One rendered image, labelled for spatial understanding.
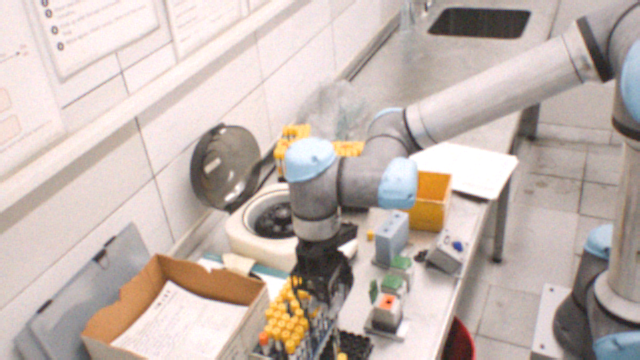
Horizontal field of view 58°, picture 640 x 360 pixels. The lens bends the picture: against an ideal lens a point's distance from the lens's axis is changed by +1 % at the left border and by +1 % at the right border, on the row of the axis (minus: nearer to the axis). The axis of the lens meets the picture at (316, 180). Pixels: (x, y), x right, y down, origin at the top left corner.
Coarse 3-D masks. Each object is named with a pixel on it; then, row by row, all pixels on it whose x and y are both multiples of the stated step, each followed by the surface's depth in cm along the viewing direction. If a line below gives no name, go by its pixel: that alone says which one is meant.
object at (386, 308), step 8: (384, 296) 120; (392, 296) 120; (376, 304) 119; (384, 304) 118; (392, 304) 118; (376, 312) 119; (384, 312) 118; (392, 312) 117; (376, 320) 120; (384, 320) 119; (392, 320) 118
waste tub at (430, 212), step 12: (420, 180) 155; (432, 180) 153; (444, 180) 152; (420, 192) 157; (432, 192) 156; (444, 192) 154; (420, 204) 143; (432, 204) 142; (444, 204) 141; (408, 216) 147; (420, 216) 145; (432, 216) 144; (444, 216) 144; (408, 228) 149; (420, 228) 148; (432, 228) 146
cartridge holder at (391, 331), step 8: (400, 312) 121; (368, 320) 123; (400, 320) 121; (408, 320) 122; (368, 328) 122; (376, 328) 121; (384, 328) 120; (392, 328) 119; (400, 328) 121; (408, 328) 121; (392, 336) 120; (400, 336) 119
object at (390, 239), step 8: (392, 216) 138; (400, 216) 138; (384, 224) 136; (392, 224) 136; (400, 224) 136; (376, 232) 134; (384, 232) 134; (392, 232) 133; (400, 232) 137; (376, 240) 135; (384, 240) 133; (392, 240) 134; (400, 240) 138; (376, 248) 136; (384, 248) 135; (392, 248) 135; (400, 248) 139; (408, 248) 142; (376, 256) 138; (384, 256) 136; (392, 256) 136; (376, 264) 139; (384, 264) 137
